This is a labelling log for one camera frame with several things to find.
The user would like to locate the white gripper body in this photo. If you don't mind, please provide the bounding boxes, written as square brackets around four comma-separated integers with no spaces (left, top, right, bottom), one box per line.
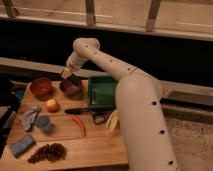
[61,60,80,79]

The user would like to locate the black eraser block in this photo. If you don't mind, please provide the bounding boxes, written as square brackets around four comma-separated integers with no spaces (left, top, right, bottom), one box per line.
[64,77,80,86]

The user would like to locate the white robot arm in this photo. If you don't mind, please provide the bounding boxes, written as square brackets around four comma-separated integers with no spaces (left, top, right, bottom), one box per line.
[62,38,180,171]

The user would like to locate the purple bowl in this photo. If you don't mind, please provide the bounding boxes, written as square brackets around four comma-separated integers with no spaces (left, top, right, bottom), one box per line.
[59,79,82,96]

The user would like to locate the red bowl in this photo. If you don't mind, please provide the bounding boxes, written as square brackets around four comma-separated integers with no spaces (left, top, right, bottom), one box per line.
[30,78,52,97]

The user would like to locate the green plastic tray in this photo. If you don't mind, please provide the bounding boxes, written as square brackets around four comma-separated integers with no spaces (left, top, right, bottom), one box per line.
[88,76,117,110]

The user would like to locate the small black box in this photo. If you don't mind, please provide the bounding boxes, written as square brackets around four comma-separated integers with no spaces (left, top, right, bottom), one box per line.
[93,115,106,125]

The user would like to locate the red chili pepper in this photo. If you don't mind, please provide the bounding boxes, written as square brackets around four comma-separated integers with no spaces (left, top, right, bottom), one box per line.
[71,115,86,136]

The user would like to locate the wooden table board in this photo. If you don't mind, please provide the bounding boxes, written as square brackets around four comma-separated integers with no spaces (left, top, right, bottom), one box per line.
[0,80,128,171]

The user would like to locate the grey crumpled cloth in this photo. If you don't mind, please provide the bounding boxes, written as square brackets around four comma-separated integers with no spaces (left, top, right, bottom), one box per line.
[18,105,41,132]

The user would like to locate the bunch of dark grapes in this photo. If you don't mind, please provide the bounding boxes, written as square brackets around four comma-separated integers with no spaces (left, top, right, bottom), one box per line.
[27,143,66,164]

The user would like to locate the blue sponge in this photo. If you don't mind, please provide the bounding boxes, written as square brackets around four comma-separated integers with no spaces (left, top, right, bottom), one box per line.
[9,134,35,157]

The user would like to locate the black handled knife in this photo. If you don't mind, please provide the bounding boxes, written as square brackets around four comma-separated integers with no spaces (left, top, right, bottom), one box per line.
[64,108,90,115]

